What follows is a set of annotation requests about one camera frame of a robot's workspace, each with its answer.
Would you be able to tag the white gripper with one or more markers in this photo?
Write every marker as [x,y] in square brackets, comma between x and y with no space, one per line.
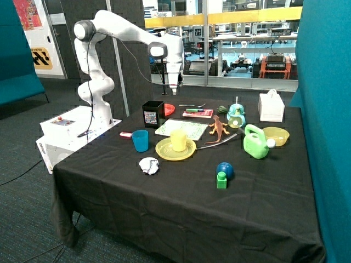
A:
[175,75]

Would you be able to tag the green highlighter blue cap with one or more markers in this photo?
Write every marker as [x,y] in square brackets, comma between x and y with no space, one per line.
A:
[194,110]

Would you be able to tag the pink highlighter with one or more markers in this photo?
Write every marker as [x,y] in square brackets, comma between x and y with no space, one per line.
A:
[125,134]

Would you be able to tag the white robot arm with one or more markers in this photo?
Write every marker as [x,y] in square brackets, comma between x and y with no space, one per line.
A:
[89,32]

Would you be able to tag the red kids book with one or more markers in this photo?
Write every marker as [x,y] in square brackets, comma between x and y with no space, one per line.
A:
[206,114]

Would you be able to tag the silver metal fork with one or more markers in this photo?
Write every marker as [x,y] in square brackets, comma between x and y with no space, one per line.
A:
[191,105]

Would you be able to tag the red plastic plate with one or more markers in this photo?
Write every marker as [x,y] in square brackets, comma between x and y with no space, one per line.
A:
[169,109]

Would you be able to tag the black square pen holder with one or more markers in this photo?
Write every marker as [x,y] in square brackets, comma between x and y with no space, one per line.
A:
[154,114]

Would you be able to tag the yellow plastic cup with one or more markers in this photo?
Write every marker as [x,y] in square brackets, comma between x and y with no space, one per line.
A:
[178,140]

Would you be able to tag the green toy pepper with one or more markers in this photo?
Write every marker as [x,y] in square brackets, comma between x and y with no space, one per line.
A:
[222,110]

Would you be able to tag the orange toy lizard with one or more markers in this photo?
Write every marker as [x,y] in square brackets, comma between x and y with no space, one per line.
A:
[218,127]

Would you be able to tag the blue plastic cup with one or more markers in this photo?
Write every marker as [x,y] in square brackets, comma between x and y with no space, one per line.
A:
[140,139]

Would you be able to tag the yellow plastic plate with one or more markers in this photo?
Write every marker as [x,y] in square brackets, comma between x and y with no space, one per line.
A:
[165,150]

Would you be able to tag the teal penguin toy bottle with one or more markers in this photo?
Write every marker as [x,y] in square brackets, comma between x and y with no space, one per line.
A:
[235,115]

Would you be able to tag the silver metal knife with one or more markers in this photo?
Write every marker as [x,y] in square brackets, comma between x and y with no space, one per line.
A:
[211,144]

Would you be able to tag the crumpled white paper ball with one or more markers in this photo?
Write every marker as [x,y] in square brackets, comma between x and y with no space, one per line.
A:
[149,165]

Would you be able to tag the black tablecloth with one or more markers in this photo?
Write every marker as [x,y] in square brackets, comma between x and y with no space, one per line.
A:
[267,212]

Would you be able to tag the blue ball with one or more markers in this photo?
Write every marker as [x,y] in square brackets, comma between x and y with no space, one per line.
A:
[227,168]

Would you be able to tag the green toy watering can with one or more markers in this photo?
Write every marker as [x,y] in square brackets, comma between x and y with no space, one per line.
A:
[255,142]

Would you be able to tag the white paper box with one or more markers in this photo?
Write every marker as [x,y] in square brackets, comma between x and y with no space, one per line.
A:
[270,107]

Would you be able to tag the green toy block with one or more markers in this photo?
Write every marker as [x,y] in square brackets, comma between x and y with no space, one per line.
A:
[221,180]

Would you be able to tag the yellow plastic bowl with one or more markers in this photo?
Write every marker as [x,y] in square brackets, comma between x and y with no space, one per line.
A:
[279,135]

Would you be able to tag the white robot control box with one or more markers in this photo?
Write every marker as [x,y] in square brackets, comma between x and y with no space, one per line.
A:
[60,133]

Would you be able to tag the teal sofa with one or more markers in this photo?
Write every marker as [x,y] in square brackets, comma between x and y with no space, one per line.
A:
[18,77]

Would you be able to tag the teal partition wall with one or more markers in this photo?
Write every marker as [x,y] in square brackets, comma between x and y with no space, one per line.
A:
[323,95]

